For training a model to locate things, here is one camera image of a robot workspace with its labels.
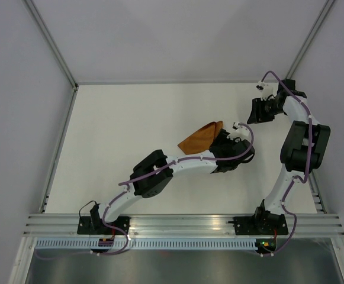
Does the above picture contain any left aluminium side rail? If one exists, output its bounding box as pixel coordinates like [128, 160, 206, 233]
[37, 85, 79, 214]

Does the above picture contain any brown cloth napkin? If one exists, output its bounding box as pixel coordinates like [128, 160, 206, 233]
[178, 121, 223, 155]

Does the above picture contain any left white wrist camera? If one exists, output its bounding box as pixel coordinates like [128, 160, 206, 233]
[227, 122, 250, 141]

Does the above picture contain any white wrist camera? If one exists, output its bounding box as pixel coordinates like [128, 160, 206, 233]
[256, 80, 274, 101]
[227, 122, 250, 141]

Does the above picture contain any left aluminium corner post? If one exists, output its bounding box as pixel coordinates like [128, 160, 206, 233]
[22, 0, 79, 91]

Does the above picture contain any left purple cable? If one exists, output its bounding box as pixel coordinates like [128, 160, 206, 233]
[35, 124, 255, 261]

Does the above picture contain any aluminium front frame rail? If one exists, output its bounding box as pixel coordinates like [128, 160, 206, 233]
[22, 214, 344, 238]

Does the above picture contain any right aluminium side rail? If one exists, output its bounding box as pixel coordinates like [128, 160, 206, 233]
[279, 82, 328, 215]

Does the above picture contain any right aluminium corner post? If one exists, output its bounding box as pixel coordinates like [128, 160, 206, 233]
[285, 0, 337, 79]

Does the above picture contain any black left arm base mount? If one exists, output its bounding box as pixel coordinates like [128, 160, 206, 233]
[77, 216, 130, 235]

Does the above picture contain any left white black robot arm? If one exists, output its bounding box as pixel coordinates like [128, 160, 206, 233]
[90, 127, 255, 234]

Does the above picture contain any aluminium side rail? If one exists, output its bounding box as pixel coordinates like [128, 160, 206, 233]
[279, 82, 328, 215]
[37, 85, 79, 214]

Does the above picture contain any aluminium corner post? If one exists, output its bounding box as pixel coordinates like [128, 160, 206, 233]
[22, 0, 79, 91]
[285, 0, 337, 79]

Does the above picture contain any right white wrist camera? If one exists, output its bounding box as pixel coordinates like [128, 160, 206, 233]
[256, 80, 274, 101]

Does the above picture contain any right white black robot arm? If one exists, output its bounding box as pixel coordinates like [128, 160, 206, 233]
[247, 79, 331, 234]

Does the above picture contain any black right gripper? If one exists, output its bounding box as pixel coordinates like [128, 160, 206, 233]
[247, 98, 284, 124]

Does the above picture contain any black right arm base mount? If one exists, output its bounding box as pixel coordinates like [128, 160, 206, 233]
[227, 215, 289, 235]

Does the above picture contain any white slotted cable duct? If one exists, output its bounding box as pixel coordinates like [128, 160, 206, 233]
[35, 237, 257, 251]

